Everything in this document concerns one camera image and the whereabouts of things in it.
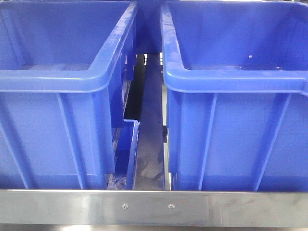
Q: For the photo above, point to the right blue plastic bin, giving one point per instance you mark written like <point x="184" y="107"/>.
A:
<point x="236" y="74"/>

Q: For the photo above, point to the left blue plastic bin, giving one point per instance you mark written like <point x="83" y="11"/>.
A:
<point x="65" y="73"/>

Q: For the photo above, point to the steel shelf divider rail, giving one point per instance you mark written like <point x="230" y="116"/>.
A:
<point x="151" y="167"/>

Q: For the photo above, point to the steel shelf front rail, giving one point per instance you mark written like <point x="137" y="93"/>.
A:
<point x="175" y="208"/>

